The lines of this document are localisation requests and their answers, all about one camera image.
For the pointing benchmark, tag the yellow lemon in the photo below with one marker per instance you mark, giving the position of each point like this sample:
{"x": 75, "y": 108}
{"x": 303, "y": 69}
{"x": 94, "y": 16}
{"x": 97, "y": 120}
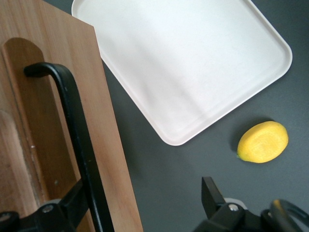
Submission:
{"x": 263, "y": 142}

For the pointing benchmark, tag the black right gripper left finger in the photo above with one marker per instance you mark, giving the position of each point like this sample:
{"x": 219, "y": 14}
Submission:
{"x": 60, "y": 215}

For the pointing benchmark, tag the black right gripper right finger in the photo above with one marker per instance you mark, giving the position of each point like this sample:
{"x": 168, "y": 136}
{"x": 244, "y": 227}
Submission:
{"x": 217, "y": 212}

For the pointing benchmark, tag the beige plastic tray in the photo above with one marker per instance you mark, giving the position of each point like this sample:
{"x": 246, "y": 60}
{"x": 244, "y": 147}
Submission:
{"x": 183, "y": 67}

